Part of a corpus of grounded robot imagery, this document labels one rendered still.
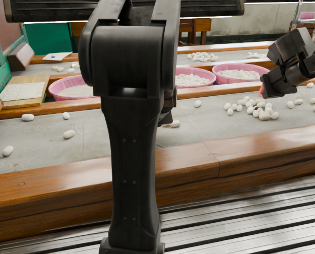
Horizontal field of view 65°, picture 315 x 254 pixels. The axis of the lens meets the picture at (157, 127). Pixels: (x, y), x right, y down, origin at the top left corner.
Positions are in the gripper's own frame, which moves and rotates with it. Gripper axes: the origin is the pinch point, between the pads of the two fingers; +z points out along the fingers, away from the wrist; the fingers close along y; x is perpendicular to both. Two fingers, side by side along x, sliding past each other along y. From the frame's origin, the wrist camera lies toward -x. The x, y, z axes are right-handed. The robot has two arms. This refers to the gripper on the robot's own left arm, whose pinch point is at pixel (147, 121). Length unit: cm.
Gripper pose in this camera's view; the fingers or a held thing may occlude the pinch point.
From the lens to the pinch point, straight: 75.0
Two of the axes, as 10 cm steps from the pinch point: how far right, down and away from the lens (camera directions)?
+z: -2.1, 2.1, 9.6
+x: 1.8, 9.7, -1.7
